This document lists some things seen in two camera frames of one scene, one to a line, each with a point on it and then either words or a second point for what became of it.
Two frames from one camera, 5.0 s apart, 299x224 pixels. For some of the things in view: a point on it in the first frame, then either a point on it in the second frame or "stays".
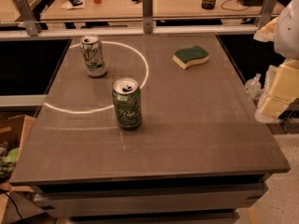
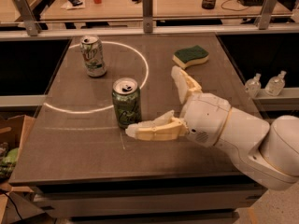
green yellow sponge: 184,58 stays
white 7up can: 92,53 stays
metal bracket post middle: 148,11 stays
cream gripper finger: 279,91 → 164,128
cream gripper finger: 268,33 → 185,86
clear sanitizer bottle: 253,87 stays
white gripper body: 288,32 → 206,117
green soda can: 126,93 stays
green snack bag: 8,163 stays
